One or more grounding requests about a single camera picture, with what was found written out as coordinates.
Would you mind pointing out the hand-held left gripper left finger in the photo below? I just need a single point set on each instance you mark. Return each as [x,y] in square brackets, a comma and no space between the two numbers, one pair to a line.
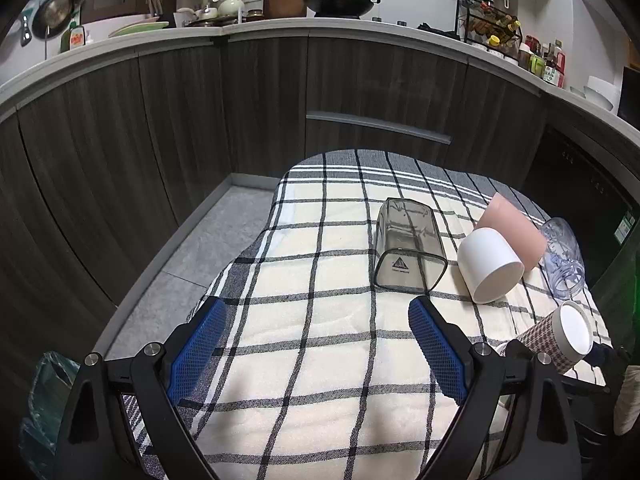
[197,355]

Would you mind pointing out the green plate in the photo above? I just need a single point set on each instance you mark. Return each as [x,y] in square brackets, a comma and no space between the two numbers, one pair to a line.
[137,29]

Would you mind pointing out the hanging metal frying pan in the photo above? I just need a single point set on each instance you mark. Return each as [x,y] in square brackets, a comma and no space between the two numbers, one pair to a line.
[52,10]

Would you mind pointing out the beige cloth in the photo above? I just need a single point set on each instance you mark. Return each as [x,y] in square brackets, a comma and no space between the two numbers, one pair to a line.
[627,400]

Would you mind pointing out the clear plastic cup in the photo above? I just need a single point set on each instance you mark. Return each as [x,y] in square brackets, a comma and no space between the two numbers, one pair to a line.
[562,255]

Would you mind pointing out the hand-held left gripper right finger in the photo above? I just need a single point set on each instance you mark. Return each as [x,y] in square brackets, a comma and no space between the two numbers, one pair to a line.
[440,355]

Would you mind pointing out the green trash bag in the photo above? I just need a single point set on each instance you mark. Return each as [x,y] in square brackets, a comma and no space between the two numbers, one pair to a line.
[42,410]

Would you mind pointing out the pink cup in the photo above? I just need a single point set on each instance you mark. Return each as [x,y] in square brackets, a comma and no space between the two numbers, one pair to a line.
[515,232]

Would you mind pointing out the stack of white bowls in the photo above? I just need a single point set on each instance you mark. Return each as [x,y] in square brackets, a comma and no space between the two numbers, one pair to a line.
[599,94]

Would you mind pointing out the dark wood kitchen cabinet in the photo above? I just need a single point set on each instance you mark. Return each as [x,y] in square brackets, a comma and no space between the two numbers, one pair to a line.
[150,135]

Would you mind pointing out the clear grey square cup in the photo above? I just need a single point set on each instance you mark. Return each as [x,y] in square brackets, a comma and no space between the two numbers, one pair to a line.
[407,232]

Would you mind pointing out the black built-in appliance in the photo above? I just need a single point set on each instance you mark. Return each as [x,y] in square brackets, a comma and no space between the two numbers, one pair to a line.
[585,195]

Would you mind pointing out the houndstooth paper cup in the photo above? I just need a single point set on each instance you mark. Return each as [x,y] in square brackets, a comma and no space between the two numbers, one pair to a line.
[542,337]

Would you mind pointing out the checkered tablecloth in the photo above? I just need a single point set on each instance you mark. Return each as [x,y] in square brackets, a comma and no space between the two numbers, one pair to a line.
[310,340]

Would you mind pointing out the white cup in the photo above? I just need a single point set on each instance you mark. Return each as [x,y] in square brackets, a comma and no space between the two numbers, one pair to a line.
[482,255]

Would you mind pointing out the white teapot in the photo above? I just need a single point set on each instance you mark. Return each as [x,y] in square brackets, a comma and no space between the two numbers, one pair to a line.
[231,6]

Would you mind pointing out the green dish soap bottle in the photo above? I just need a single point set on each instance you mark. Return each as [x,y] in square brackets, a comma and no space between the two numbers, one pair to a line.
[74,37]

